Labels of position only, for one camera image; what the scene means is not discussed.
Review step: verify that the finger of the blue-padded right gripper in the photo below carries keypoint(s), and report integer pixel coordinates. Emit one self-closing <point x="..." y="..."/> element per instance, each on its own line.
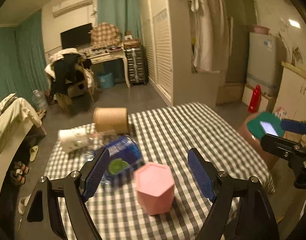
<point x="293" y="126"/>

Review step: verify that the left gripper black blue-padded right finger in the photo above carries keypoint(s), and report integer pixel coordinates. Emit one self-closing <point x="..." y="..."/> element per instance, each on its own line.
<point x="239" y="206"/>

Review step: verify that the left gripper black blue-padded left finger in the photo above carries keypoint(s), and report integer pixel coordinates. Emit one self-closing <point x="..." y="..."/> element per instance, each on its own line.
<point x="42" y="217"/>

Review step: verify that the pink hexagonal cup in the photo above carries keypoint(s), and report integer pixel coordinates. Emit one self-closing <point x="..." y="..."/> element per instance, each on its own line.
<point x="155" y="188"/>

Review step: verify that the white floral paper cup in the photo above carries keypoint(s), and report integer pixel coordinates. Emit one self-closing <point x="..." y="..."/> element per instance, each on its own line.
<point x="73" y="139"/>

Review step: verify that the clear glass cup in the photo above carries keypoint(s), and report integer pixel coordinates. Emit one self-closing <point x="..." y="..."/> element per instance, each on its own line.
<point x="103" y="138"/>

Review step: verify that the blue labelled plastic cup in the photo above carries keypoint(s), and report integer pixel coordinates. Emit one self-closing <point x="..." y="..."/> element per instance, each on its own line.
<point x="125" y="157"/>

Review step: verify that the brown kraft paper cup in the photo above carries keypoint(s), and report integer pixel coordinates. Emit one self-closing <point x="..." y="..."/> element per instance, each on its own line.
<point x="115" y="118"/>

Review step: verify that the white slipper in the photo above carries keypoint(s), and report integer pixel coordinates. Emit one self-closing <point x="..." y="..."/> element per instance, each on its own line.
<point x="23" y="202"/>

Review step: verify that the teal pad on stool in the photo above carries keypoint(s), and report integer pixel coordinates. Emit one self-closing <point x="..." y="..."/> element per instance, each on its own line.
<point x="257" y="131"/>

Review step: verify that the red bottle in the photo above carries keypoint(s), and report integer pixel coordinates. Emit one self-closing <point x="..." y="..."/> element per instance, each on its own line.
<point x="255" y="100"/>

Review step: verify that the sneakers under bed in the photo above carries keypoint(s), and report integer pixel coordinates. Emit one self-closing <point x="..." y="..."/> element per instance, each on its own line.
<point x="18" y="173"/>

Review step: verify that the green slipper by bed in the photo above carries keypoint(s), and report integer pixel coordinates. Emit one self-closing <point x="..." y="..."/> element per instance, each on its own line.
<point x="33" y="153"/>

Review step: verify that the white refrigerator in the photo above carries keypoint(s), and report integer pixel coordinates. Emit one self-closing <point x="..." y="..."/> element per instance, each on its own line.
<point x="266" y="54"/>

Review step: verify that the grey checkered tablecloth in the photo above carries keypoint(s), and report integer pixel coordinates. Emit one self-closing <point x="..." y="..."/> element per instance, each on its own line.
<point x="164" y="137"/>

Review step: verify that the pink basin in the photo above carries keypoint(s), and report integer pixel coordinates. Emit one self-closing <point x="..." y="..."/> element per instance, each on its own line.
<point x="258" y="29"/>

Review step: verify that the bed with beige bedding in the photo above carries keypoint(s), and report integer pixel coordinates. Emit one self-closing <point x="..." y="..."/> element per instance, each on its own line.
<point x="16" y="121"/>

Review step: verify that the clear water jug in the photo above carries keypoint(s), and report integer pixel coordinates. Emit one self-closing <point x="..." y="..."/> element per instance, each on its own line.
<point x="39" y="100"/>

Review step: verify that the hanging white towel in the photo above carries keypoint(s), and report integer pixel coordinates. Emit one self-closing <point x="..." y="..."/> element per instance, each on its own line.
<point x="211" y="49"/>

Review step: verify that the wooden chair with clothes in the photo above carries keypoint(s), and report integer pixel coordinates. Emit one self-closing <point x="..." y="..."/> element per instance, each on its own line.
<point x="69" y="75"/>

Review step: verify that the blue laundry basket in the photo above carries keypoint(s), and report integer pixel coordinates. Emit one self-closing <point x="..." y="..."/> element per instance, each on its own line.
<point x="105" y="81"/>

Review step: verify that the silver black suitcase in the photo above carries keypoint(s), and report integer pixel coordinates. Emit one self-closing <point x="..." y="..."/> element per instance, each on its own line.
<point x="136" y="62"/>

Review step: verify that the teal left curtain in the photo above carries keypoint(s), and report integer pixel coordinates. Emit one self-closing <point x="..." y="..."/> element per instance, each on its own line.
<point x="22" y="58"/>

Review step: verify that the white louvered wardrobe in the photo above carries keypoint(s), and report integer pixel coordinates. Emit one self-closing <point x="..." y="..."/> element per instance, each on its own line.
<point x="166" y="36"/>

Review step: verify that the white desk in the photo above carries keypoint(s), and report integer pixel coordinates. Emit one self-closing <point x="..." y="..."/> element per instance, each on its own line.
<point x="116" y="54"/>

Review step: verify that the black monitor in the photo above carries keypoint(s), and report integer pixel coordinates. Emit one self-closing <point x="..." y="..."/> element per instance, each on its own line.
<point x="77" y="36"/>

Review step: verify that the plaid cloth cover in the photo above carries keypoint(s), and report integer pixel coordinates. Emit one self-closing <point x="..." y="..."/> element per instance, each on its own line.
<point x="105" y="35"/>

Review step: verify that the white air conditioner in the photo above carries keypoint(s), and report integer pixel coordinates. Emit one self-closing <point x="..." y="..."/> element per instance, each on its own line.
<point x="69" y="5"/>

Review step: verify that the teal window curtain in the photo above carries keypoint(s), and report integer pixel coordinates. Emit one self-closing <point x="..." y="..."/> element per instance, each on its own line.
<point x="125" y="14"/>

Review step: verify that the phone on gripper mount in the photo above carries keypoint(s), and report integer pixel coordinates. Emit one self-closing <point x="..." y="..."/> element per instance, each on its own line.
<point x="268" y="128"/>

